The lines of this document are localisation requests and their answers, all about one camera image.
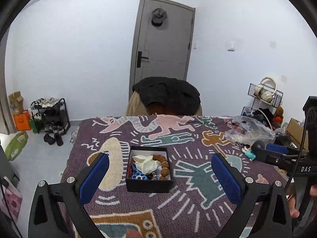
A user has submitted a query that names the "grey cap on door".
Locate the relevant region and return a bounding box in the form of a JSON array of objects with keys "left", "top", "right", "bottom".
[{"left": 151, "top": 8, "right": 167, "bottom": 27}]

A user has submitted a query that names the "black jewelry box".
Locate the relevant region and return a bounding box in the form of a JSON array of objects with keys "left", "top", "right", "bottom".
[{"left": 126, "top": 146, "right": 173, "bottom": 193}]

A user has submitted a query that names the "orange paper bag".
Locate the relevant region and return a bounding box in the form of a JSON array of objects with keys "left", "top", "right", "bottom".
[{"left": 13, "top": 110, "right": 31, "bottom": 131}]

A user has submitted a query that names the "purple patterned woven blanket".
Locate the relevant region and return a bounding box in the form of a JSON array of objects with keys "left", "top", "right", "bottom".
[{"left": 62, "top": 115, "right": 286, "bottom": 237}]

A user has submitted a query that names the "left hand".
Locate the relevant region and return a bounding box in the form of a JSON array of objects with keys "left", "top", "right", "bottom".
[{"left": 125, "top": 229, "right": 143, "bottom": 238}]

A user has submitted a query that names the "black shoe rack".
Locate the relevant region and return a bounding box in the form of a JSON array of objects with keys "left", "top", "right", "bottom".
[{"left": 30, "top": 98, "right": 70, "bottom": 135}]

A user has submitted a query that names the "black door handle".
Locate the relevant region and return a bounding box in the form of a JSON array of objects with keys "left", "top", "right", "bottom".
[{"left": 137, "top": 51, "right": 149, "bottom": 68}]

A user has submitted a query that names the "black garment on chair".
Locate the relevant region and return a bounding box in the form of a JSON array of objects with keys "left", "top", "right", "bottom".
[{"left": 132, "top": 77, "right": 201, "bottom": 111}]

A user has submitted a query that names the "green oval floor mat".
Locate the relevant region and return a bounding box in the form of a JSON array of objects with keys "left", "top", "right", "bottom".
[{"left": 5, "top": 131, "right": 29, "bottom": 161}]

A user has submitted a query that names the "brown cardboard box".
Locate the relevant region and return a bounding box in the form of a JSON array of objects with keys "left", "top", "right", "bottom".
[{"left": 8, "top": 91, "right": 24, "bottom": 115}]

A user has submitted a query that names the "black slippers pair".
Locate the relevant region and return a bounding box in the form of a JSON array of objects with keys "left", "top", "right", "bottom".
[{"left": 44, "top": 133, "right": 63, "bottom": 146}]

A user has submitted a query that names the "right hand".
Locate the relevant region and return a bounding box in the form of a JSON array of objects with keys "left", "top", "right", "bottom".
[{"left": 287, "top": 184, "right": 317, "bottom": 219}]

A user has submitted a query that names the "brown plush toy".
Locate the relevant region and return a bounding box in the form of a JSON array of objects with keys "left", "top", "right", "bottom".
[{"left": 272, "top": 106, "right": 284, "bottom": 127}]

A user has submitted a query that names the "black wire wall basket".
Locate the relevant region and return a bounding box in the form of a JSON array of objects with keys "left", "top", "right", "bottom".
[{"left": 241, "top": 80, "right": 283, "bottom": 115}]

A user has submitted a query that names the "white fabric flower hair clip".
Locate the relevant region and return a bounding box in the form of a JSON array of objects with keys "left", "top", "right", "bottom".
[{"left": 132, "top": 155, "right": 162, "bottom": 175}]

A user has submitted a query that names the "brown wooden bead bracelet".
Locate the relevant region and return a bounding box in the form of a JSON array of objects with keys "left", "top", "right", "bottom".
[{"left": 152, "top": 154, "right": 171, "bottom": 181}]

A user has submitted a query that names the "open cardboard box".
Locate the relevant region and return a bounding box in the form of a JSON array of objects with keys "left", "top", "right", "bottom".
[{"left": 286, "top": 118, "right": 304, "bottom": 148}]

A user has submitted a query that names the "grey door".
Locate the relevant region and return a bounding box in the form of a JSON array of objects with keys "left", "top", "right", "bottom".
[{"left": 130, "top": 0, "right": 196, "bottom": 86}]

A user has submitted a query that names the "clear plastic bag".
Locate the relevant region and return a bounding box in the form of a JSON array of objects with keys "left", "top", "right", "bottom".
[{"left": 225, "top": 115, "right": 276, "bottom": 145}]

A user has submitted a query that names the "white light switch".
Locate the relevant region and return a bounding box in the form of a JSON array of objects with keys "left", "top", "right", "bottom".
[{"left": 227, "top": 41, "right": 235, "bottom": 52}]

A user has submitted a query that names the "small anime figurine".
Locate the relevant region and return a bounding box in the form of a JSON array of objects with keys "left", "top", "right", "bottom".
[{"left": 242, "top": 140, "right": 265, "bottom": 161}]

